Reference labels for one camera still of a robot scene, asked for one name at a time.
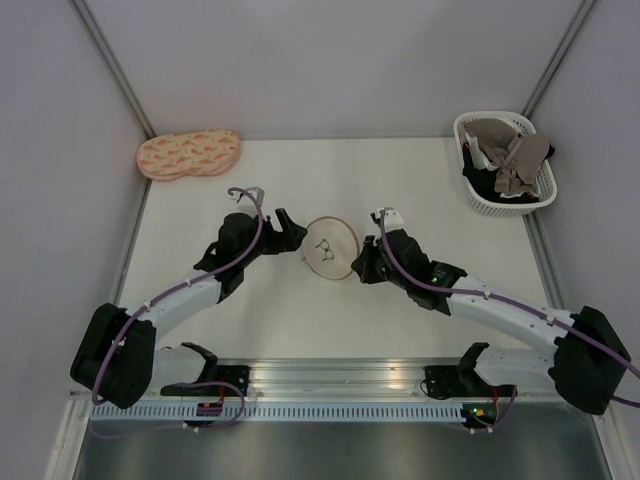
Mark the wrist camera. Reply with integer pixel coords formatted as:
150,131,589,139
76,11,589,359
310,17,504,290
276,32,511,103
370,207,405,233
227,186,265,208

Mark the white plastic basket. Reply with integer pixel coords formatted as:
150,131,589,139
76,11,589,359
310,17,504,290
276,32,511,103
453,111,558,217

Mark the right aluminium corner post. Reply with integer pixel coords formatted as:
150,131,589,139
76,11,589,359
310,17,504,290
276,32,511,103
520,0,600,118

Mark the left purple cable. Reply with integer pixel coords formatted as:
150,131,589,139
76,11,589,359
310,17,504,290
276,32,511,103
89,186,266,440

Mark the black garment in basket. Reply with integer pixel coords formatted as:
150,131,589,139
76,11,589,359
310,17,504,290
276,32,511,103
460,130,557,205

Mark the aluminium mounting rail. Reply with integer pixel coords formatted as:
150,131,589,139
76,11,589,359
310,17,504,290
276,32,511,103
159,357,566,399

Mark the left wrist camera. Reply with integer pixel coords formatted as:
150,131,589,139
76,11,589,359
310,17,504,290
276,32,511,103
227,186,265,208

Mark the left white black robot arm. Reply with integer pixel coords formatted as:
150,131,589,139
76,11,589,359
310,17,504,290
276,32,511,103
70,209,307,409

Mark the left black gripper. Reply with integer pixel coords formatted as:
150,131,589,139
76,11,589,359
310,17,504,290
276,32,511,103
238,208,307,268

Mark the left aluminium corner post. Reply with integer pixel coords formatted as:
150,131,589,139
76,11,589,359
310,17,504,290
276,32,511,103
68,0,156,139

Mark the beige bra in basket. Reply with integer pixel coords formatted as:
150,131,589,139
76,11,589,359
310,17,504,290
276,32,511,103
462,117,550,199

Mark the pink carrot print bra case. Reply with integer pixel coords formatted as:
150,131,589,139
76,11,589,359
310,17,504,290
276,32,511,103
136,129,242,181

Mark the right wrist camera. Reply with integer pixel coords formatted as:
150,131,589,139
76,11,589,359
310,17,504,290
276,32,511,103
370,207,405,233

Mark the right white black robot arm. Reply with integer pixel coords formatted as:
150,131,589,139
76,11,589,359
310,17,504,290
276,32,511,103
351,209,639,415

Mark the white slotted cable duct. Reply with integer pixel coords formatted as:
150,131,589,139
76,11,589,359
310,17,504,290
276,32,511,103
91,401,464,423

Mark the aluminium corner post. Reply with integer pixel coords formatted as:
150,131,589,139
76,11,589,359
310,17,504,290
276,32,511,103
68,0,156,139
520,0,600,118

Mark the white garment in basket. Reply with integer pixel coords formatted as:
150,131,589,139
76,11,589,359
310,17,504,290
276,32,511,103
464,132,494,171

